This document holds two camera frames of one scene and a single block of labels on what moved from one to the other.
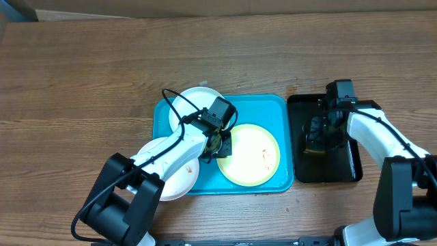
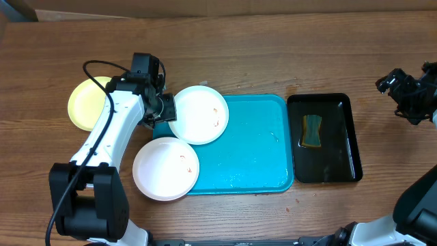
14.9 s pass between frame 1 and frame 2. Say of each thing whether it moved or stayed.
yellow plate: moved
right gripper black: moved
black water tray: stayed
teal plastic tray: stayed
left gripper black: moved
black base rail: stayed
